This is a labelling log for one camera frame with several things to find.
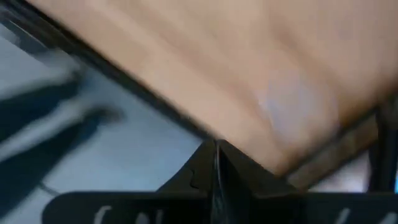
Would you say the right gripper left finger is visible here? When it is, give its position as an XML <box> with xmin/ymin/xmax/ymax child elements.
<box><xmin>157</xmin><ymin>139</ymin><xmax>218</xmax><ymax>194</ymax></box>

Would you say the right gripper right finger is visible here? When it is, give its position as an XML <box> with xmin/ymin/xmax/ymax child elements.
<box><xmin>216</xmin><ymin>139</ymin><xmax>298</xmax><ymax>197</ymax></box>

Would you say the wooden shelf with black frame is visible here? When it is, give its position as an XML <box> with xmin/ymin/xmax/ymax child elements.
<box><xmin>285</xmin><ymin>93</ymin><xmax>398</xmax><ymax>194</ymax></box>

